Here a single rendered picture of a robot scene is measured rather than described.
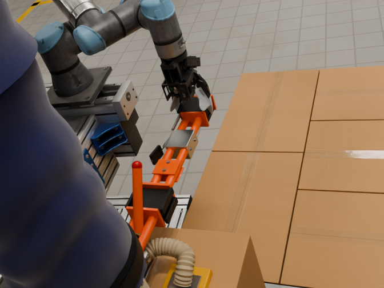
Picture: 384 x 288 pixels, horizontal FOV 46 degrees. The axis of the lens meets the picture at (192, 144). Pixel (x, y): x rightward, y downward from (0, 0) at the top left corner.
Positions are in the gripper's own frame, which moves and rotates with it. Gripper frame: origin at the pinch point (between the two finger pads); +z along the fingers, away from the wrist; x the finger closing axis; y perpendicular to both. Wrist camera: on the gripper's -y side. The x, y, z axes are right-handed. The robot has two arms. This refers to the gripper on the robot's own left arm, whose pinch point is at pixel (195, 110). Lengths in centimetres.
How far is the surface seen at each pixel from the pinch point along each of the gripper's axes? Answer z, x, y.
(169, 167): -1.2, 1.4, 24.6
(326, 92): 53, 24, -80
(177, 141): -1.4, 0.2, 15.1
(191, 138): -1.1, 3.4, 13.4
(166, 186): -2.4, 3.6, 31.8
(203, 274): 11.4, 13.5, 45.0
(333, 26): 107, 8, -242
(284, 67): 107, -21, -188
